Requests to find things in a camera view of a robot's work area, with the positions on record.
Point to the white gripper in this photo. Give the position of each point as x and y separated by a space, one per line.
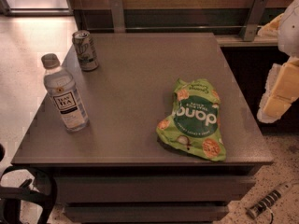
290 28

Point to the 7up soda can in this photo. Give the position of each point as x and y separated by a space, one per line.
85 50

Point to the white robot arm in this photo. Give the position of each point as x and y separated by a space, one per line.
282 84

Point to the green chip bag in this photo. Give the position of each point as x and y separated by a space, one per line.
194 124

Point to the white power strip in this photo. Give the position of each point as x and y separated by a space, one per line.
269 200

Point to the grey drawer cabinet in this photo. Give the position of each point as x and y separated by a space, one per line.
115 170

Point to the clear tea bottle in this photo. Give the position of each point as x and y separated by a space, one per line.
62 90

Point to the black chair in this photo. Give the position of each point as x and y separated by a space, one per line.
11 197

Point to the right metal bracket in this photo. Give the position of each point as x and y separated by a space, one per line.
249 29

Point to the metal bracket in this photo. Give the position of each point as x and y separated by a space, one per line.
249 29
117 14

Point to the left metal bracket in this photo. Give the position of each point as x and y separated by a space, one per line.
117 14

